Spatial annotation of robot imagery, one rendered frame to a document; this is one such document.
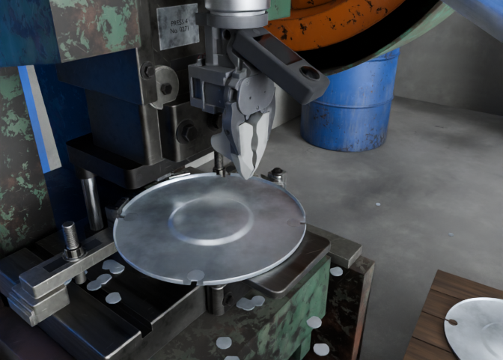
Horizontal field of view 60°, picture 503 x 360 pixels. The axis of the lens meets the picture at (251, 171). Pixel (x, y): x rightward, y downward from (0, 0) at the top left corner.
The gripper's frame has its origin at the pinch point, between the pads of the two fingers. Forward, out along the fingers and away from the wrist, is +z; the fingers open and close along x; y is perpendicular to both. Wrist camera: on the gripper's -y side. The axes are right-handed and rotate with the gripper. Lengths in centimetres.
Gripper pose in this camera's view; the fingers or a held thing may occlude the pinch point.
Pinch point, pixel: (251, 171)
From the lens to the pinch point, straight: 58.7
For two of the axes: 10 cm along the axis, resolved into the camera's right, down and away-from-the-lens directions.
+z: 0.0, 8.9, 4.6
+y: -7.9, -2.8, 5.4
